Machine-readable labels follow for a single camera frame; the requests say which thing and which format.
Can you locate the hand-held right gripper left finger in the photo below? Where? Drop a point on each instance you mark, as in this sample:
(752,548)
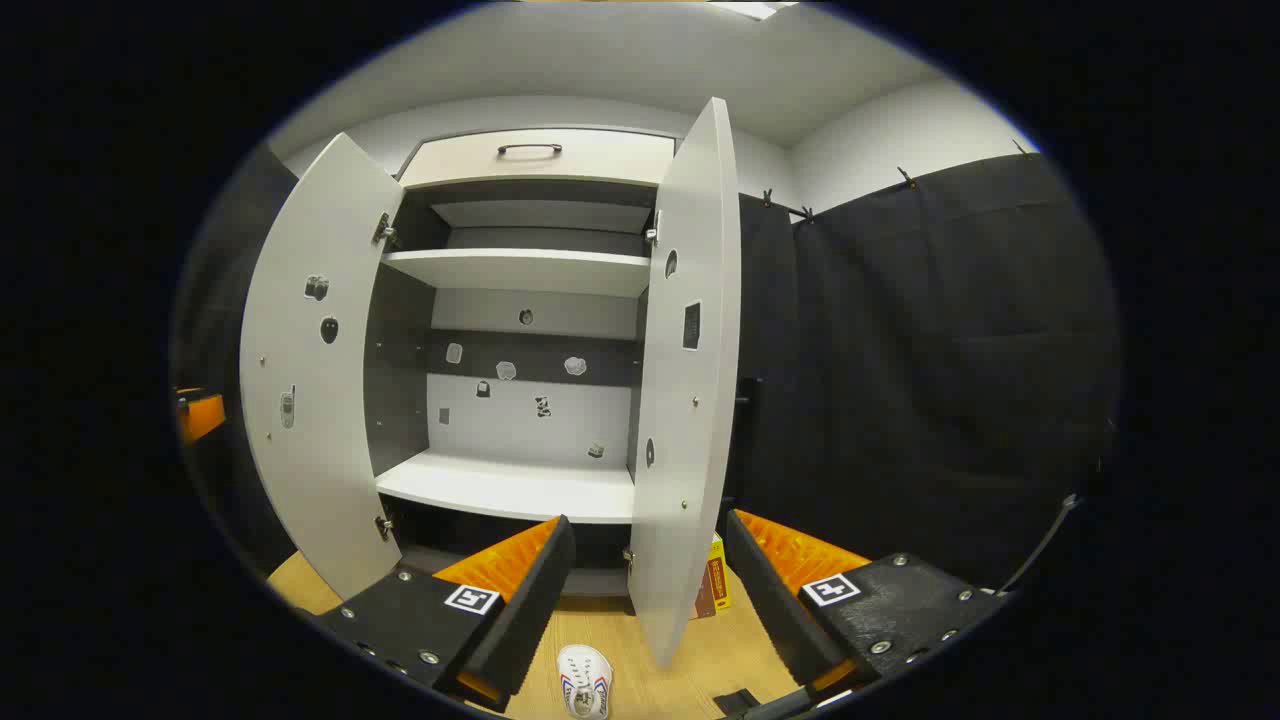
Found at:
(530,610)

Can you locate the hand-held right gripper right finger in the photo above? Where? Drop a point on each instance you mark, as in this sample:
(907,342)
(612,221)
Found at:
(770,610)

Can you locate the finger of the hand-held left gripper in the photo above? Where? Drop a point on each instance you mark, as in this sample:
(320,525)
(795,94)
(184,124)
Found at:
(203,415)

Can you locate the white shoe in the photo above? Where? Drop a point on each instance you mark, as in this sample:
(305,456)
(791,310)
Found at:
(585,680)

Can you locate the white cabinet door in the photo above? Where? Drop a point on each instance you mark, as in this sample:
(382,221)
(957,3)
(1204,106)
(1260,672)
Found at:
(690,450)
(320,450)

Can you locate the white shoe cabinet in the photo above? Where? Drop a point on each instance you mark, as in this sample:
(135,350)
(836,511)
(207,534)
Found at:
(510,485)

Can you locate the cream cabinet drawer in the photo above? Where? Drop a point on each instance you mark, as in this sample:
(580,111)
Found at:
(600,160)

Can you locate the yellow book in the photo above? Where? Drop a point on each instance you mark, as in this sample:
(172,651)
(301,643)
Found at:
(721,580)

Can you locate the black backdrop cloth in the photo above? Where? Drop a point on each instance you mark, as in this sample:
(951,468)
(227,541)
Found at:
(950,350)

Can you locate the ceiling light panel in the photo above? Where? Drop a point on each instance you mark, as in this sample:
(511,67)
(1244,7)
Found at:
(755,9)

